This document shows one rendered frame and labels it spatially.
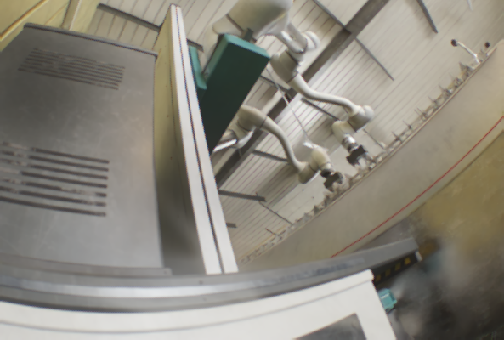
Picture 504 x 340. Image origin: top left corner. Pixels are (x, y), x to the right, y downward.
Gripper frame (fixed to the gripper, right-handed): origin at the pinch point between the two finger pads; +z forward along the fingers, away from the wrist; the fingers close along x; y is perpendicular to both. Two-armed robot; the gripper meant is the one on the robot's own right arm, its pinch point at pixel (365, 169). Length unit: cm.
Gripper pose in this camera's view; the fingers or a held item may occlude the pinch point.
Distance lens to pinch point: 154.9
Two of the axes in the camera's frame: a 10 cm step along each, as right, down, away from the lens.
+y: -7.7, -2.3, -6.0
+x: 5.8, -6.5, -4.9
